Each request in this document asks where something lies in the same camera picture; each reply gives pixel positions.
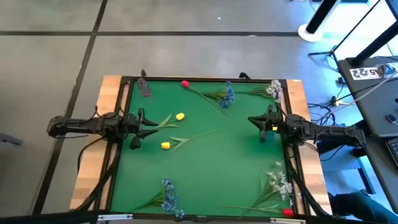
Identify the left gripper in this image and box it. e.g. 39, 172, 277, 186
123, 107, 160, 151

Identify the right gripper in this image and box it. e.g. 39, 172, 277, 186
247, 104, 282, 143

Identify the yellow artificial tulip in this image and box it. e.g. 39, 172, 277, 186
154, 112, 186, 130
160, 129, 220, 151

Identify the white artificial flower bunch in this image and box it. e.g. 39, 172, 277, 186
234, 79, 284, 104
239, 161, 295, 218

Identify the blue artificial flower bunch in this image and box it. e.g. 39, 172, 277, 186
201, 80, 236, 110
129, 177, 185, 219

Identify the red artificial tulip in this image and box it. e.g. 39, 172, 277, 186
181, 80, 230, 118
219, 203, 295, 218

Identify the blue glass vase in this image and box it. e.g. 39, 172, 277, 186
259, 129, 276, 144

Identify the green table mat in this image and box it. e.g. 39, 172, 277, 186
110, 81, 295, 218

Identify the thin black stand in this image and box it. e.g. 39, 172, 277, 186
307, 0, 382, 57

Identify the white base black pole stand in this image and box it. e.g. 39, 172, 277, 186
297, 0, 340, 44

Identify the white printed label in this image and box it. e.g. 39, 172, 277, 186
349, 66, 382, 81

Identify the dark grey desk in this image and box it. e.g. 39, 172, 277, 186
337, 55, 398, 138
360, 135, 398, 215

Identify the person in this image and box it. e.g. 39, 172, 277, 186
328, 190, 398, 224

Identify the thick black pole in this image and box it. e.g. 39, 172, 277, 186
350, 20, 398, 67

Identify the black keyboard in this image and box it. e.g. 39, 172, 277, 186
385, 138, 398, 168

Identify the grey floor object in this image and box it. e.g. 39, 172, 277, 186
0, 132, 24, 146

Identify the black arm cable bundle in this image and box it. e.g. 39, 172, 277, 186
73, 149, 121, 213
287, 146, 332, 217

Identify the silver metal bracket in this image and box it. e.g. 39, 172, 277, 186
98, 213, 134, 222
269, 217, 307, 224

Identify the grey cable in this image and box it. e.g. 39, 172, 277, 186
323, 70, 398, 116

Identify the black frame beam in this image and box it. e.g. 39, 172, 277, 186
0, 210, 103, 224

